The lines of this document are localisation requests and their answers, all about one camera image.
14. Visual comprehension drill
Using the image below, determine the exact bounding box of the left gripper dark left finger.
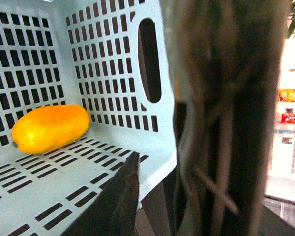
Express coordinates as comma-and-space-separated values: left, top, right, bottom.
62, 152, 140, 236

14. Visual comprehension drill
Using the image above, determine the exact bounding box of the yellow orange mango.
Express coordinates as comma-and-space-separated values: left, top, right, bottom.
11, 105, 90, 154

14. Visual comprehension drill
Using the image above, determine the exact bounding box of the light blue plastic basket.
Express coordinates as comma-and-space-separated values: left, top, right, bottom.
0, 0, 176, 236

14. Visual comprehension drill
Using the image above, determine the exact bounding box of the left gripper twine wrapped right finger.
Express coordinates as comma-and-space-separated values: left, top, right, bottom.
160, 0, 291, 236

